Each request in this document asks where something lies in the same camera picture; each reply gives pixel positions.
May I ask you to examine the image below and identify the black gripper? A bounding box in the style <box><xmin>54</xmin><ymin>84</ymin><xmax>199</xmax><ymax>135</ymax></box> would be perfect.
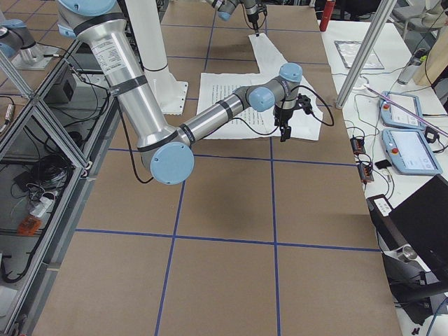
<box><xmin>274</xmin><ymin>105</ymin><xmax>293</xmax><ymax>142</ymax></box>
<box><xmin>246</xmin><ymin>13</ymin><xmax>260</xmax><ymax>37</ymax></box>

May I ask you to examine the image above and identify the white long-sleeve printed shirt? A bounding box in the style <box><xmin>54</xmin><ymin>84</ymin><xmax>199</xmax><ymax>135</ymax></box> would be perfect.
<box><xmin>197</xmin><ymin>33</ymin><xmax>321</xmax><ymax>141</ymax></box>

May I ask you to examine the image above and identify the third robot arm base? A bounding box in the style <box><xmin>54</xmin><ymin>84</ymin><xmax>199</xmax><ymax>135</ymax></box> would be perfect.
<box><xmin>1</xmin><ymin>19</ymin><xmax>59</xmax><ymax>70</ymax></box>

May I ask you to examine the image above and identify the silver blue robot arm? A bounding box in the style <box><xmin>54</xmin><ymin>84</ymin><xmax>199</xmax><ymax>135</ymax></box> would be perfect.
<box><xmin>57</xmin><ymin>1</ymin><xmax>302</xmax><ymax>185</ymax></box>
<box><xmin>206</xmin><ymin>0</ymin><xmax>264</xmax><ymax>36</ymax></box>

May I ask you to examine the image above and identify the small black electronics board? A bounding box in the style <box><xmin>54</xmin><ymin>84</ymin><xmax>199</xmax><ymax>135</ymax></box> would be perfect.
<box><xmin>350</xmin><ymin>137</ymin><xmax>366</xmax><ymax>155</ymax></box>

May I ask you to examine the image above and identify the red bottle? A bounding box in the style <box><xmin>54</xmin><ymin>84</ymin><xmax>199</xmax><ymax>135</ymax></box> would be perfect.
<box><xmin>319</xmin><ymin>0</ymin><xmax>336</xmax><ymax>32</ymax></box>

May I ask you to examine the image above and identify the upper teach pendant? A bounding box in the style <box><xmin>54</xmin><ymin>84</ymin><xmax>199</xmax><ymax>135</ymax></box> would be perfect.
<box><xmin>379</xmin><ymin>91</ymin><xmax>425</xmax><ymax>130</ymax></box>

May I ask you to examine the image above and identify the teach pendant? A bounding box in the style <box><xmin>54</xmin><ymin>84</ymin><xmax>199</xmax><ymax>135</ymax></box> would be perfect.
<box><xmin>381</xmin><ymin>128</ymin><xmax>443</xmax><ymax>176</ymax></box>
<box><xmin>379</xmin><ymin>91</ymin><xmax>425</xmax><ymax>130</ymax></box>

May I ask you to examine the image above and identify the white labelled black box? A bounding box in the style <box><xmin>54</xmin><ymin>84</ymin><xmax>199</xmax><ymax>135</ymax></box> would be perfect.
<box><xmin>366</xmin><ymin>194</ymin><xmax>393</xmax><ymax>225</ymax></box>

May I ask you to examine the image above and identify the lower teach pendant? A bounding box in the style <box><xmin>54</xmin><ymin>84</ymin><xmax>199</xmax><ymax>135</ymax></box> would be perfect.
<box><xmin>381</xmin><ymin>128</ymin><xmax>443</xmax><ymax>176</ymax></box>

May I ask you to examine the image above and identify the grey water bottle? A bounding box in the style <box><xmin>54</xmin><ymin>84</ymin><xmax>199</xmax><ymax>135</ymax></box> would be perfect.
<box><xmin>398</xmin><ymin>48</ymin><xmax>429</xmax><ymax>85</ymax></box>

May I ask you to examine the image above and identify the black laptop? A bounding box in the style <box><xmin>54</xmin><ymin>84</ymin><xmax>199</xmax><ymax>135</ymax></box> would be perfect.
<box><xmin>374</xmin><ymin>174</ymin><xmax>447</xmax><ymax>280</ymax></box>

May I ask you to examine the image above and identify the black box under table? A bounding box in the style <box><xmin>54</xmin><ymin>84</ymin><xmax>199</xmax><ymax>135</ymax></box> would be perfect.
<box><xmin>44</xmin><ymin>68</ymin><xmax>76</xmax><ymax>104</ymax></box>

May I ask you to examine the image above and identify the orange device on floor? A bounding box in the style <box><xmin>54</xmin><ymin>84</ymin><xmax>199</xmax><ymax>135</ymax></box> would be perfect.
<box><xmin>17</xmin><ymin>215</ymin><xmax>41</xmax><ymax>237</ymax></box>

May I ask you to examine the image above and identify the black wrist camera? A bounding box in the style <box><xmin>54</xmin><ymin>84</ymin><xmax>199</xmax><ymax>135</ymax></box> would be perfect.
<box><xmin>295</xmin><ymin>94</ymin><xmax>314</xmax><ymax>115</ymax></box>

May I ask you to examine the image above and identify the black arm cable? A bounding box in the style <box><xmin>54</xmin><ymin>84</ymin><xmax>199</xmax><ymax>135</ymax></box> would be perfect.
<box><xmin>115</xmin><ymin>85</ymin><xmax>335</xmax><ymax>184</ymax></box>

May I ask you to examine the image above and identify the aluminium frame post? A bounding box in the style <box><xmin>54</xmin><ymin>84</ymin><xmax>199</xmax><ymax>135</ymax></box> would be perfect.
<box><xmin>335</xmin><ymin>0</ymin><xmax>397</xmax><ymax>109</ymax></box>

